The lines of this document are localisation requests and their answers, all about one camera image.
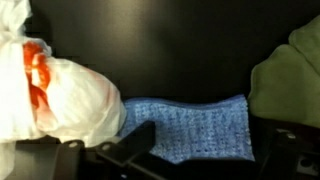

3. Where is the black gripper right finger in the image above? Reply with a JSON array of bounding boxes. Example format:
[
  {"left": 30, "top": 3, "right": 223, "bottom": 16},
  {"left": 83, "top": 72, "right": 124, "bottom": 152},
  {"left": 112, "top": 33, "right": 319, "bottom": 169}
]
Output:
[{"left": 259, "top": 128, "right": 320, "bottom": 180}]

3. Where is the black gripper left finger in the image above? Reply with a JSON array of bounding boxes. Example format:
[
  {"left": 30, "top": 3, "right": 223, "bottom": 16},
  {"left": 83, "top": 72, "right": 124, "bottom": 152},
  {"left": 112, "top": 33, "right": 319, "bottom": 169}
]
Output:
[{"left": 49, "top": 120, "right": 158, "bottom": 180}]

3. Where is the white plastic bag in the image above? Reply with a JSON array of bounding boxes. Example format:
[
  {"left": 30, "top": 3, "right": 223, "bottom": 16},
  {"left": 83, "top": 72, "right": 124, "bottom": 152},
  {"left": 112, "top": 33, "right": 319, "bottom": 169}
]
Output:
[{"left": 0, "top": 0, "right": 126, "bottom": 180}]

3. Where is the blue sponge cloth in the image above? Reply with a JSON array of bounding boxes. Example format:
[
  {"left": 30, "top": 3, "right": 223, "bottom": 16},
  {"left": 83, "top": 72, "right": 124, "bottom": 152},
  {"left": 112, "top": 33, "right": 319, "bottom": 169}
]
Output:
[{"left": 118, "top": 95, "right": 254, "bottom": 163}]

